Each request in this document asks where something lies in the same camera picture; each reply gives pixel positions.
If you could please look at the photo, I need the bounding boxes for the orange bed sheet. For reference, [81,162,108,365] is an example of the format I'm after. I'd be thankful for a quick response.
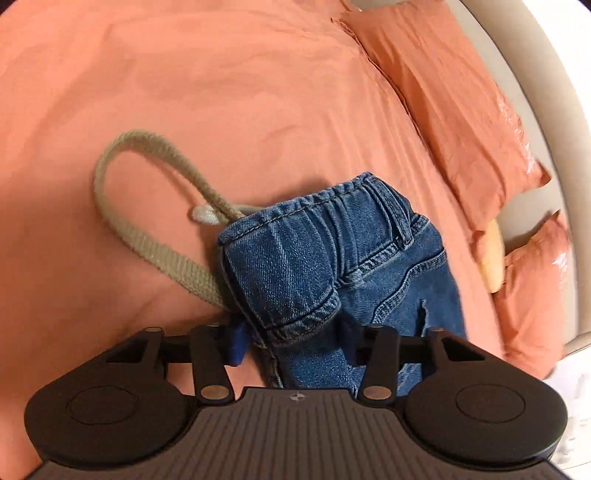
[0,0,509,468]

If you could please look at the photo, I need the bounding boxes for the blue denim pants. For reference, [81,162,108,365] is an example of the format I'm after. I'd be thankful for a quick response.
[217,172,468,398]

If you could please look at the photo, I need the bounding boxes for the beige padded headboard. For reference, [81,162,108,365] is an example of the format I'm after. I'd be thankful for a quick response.
[441,0,591,385]

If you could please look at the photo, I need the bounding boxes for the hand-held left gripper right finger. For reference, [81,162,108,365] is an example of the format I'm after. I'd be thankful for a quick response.
[340,319,491,402]

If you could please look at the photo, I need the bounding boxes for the large orange pillow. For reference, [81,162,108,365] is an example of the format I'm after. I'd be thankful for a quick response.
[331,0,553,232]

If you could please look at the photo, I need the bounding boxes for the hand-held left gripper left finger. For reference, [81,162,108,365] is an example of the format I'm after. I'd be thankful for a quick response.
[99,323,250,405]

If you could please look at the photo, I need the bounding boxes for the yellow plush toy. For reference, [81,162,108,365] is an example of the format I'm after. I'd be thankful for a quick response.
[477,217,505,294]

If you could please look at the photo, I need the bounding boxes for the beige braided drawstring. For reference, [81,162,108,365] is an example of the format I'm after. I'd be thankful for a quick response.
[93,130,248,309]

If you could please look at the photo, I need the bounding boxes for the small orange pillow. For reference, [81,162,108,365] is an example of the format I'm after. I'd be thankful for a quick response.
[490,210,576,369]

